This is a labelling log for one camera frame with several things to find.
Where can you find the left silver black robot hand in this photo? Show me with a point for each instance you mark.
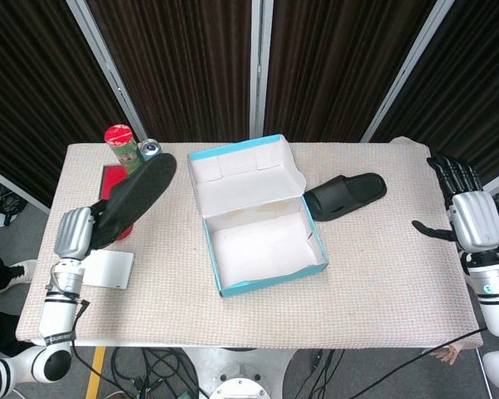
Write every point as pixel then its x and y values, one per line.
pixel 72 232

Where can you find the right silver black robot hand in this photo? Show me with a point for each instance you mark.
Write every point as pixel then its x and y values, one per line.
pixel 476 220

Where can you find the black rubber slipper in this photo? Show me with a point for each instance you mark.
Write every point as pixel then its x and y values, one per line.
pixel 139 195
pixel 349 193

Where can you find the light blue shoe box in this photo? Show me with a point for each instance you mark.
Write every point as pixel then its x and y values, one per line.
pixel 262 237

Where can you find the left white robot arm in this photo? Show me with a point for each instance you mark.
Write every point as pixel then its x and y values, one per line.
pixel 58 307

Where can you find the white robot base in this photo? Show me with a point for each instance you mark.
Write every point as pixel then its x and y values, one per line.
pixel 237 374

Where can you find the white card pad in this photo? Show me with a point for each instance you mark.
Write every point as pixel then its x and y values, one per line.
pixel 110 270

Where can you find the green canister with red lid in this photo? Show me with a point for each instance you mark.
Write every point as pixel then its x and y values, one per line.
pixel 122 151

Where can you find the red tape roll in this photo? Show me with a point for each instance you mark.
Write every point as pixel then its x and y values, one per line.
pixel 126 233

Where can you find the red stamp pad black case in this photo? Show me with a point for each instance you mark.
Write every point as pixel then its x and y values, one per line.
pixel 108 180

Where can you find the white sneaker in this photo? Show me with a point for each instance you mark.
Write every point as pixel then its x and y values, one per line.
pixel 16 275

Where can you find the beige waffle tablecloth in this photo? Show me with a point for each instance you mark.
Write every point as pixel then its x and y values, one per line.
pixel 378 270

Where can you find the light blue drink can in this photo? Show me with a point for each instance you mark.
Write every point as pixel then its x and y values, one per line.
pixel 149 149

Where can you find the dark ribbed divider panel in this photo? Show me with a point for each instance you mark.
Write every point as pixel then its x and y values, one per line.
pixel 183 66
pixel 341 66
pixel 33 83
pixel 474 91

